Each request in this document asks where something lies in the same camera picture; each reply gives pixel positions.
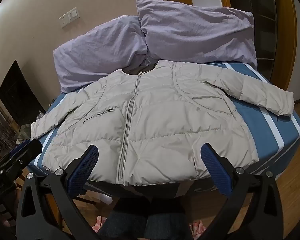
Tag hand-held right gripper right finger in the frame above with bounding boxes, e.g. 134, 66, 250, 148
201, 143, 283, 240

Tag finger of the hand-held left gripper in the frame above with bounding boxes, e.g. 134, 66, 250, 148
0, 139, 42, 171

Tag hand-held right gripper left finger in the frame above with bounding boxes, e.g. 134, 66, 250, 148
16, 144, 100, 240

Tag beige puffer jacket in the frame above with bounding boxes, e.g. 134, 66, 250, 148
30, 59, 295, 187

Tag black flat screen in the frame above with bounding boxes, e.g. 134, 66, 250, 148
0, 60, 46, 126

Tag blue white striped bed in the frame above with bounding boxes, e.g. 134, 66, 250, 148
27, 60, 300, 198

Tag pink slipper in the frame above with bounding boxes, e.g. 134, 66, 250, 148
93, 215, 108, 233
189, 219, 206, 240

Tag person's legs in dark trousers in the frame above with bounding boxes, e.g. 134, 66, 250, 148
99, 196, 192, 240

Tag lilac pillow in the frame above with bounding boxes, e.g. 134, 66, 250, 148
52, 15, 148, 93
136, 0, 258, 68

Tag white wall socket panel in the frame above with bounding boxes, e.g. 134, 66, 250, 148
58, 9, 80, 29

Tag dark cabinet with wooden frame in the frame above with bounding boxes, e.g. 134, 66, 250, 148
216, 0, 298, 92

